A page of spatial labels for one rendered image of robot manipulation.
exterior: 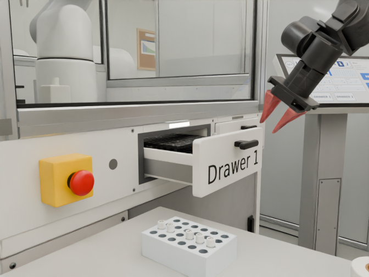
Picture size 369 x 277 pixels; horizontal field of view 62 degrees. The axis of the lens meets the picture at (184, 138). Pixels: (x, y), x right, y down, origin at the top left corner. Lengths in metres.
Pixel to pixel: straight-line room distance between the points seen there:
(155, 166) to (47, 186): 0.24
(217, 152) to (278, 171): 1.91
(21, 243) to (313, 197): 1.31
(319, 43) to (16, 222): 0.59
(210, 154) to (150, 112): 0.17
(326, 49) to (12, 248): 0.62
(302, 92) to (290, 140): 1.79
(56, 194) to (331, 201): 1.37
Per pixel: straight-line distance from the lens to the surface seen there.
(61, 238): 0.61
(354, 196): 2.36
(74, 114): 0.56
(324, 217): 1.67
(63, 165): 0.51
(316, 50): 0.63
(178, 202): 0.83
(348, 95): 1.52
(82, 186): 0.50
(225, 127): 0.93
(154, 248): 0.50
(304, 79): 0.64
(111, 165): 0.62
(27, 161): 0.53
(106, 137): 0.61
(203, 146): 0.57
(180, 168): 0.62
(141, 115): 0.67
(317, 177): 1.58
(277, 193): 2.55
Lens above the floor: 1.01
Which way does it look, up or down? 8 degrees down
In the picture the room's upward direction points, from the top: straight up
